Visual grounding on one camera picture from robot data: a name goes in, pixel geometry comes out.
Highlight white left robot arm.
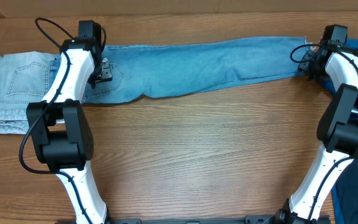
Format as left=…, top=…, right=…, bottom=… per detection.
left=26, top=38, right=111, bottom=223

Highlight folded light blue jeans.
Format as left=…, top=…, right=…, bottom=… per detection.
left=0, top=52, right=60, bottom=134

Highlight long blue denim jeans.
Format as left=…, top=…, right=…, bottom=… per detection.
left=48, top=36, right=310, bottom=105

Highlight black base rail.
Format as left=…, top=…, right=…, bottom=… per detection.
left=108, top=215, right=275, bottom=224

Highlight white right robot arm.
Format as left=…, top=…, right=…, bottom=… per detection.
left=271, top=45, right=358, bottom=223

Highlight brown cardboard wall panel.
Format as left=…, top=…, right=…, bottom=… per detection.
left=0, top=0, right=358, bottom=18

